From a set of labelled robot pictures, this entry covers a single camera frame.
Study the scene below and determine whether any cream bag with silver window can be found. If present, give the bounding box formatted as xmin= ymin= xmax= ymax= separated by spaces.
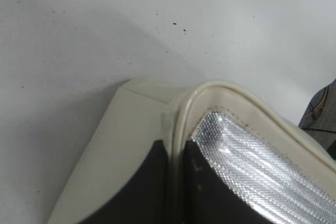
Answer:
xmin=48 ymin=80 xmax=335 ymax=223

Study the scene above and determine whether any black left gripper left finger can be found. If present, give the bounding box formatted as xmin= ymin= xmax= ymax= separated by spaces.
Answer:
xmin=81 ymin=140 xmax=168 ymax=223

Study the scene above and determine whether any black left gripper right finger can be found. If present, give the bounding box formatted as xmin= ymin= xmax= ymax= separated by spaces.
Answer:
xmin=182 ymin=140 xmax=254 ymax=223

